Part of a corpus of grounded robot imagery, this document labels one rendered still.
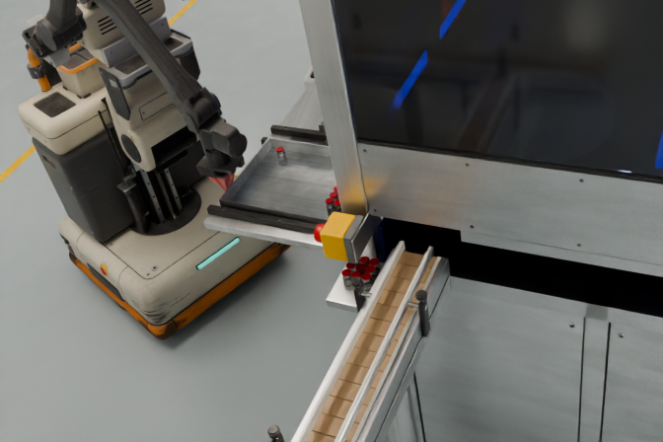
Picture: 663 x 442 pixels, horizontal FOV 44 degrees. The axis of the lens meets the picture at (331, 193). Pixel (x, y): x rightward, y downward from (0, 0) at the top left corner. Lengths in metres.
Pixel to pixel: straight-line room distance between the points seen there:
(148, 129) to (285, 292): 0.84
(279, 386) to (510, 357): 1.06
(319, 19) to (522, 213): 0.52
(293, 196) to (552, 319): 0.68
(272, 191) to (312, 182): 0.10
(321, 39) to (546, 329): 0.77
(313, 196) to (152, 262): 1.03
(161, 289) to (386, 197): 1.32
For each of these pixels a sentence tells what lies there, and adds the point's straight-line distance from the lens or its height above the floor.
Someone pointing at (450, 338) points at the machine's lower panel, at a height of 0.67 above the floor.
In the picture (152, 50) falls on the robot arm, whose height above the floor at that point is 1.30.
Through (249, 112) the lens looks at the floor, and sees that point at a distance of 4.02.
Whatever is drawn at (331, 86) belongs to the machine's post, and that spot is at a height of 1.33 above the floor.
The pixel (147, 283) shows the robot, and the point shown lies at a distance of 2.83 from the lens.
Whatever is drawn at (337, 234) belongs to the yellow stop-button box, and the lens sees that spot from 1.66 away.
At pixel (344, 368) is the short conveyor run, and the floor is 0.93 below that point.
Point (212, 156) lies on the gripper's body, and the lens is 1.97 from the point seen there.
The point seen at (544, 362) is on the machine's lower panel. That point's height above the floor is 0.66.
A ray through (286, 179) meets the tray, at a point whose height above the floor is 0.88.
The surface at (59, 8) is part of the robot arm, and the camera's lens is 2.14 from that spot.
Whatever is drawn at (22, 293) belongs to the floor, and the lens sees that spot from 3.48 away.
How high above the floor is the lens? 2.14
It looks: 39 degrees down
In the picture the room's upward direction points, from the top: 12 degrees counter-clockwise
